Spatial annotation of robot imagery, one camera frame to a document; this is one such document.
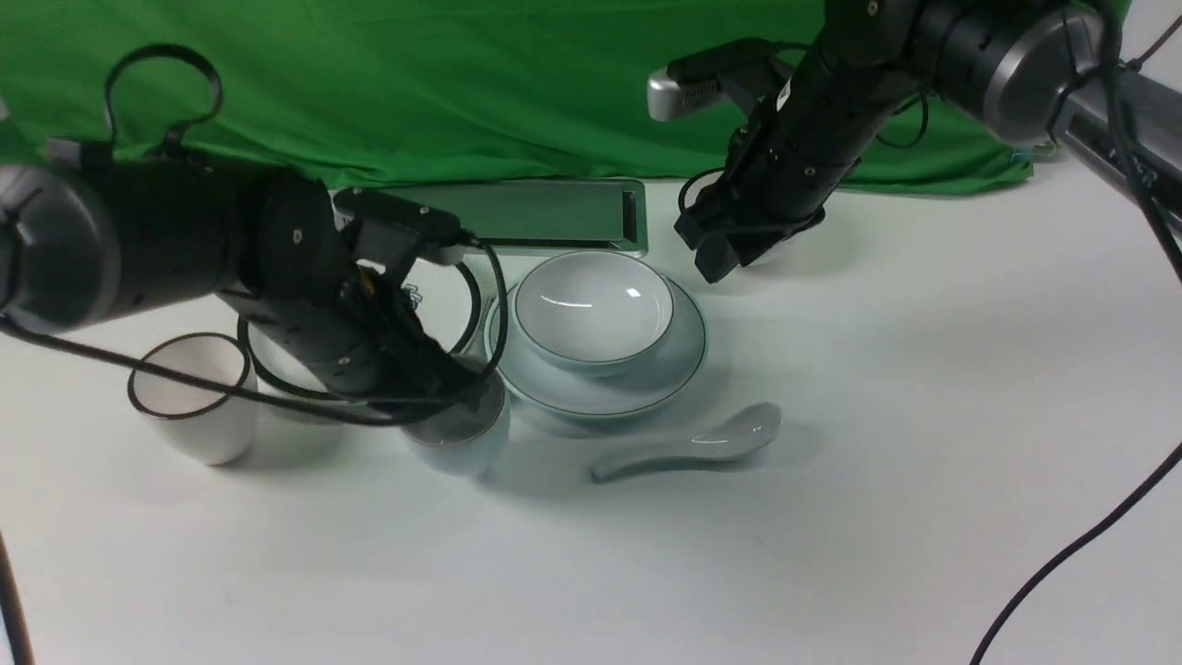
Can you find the green backdrop cloth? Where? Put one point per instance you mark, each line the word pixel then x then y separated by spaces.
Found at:
pixel 400 92

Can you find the metal rectangular table hatch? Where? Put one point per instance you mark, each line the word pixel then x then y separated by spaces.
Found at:
pixel 545 215

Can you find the white cup black rim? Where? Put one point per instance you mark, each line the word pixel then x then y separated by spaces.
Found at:
pixel 210 427

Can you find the pale blue ceramic spoon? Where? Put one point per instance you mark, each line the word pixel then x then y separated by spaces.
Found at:
pixel 742 434

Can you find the illustrated plate black rim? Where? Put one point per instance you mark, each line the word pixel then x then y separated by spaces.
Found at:
pixel 447 301

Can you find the pale blue bowl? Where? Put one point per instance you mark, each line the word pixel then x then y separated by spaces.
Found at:
pixel 594 313

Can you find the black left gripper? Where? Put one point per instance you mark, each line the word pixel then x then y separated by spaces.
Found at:
pixel 361 340

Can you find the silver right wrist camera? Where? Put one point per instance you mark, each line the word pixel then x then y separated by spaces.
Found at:
pixel 742 72

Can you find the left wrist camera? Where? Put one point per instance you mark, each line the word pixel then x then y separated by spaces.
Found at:
pixel 395 233

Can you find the pale blue cup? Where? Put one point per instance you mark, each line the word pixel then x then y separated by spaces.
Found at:
pixel 467 438

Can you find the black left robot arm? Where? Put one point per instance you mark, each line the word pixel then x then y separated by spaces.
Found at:
pixel 87 243

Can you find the white bowl black rim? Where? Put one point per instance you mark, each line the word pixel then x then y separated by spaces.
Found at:
pixel 771 251

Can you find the pale blue plate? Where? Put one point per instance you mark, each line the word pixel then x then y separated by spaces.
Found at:
pixel 640 390

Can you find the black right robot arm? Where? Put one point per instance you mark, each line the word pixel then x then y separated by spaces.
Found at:
pixel 1028 72

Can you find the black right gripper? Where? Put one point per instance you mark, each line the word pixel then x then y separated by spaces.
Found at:
pixel 797 146

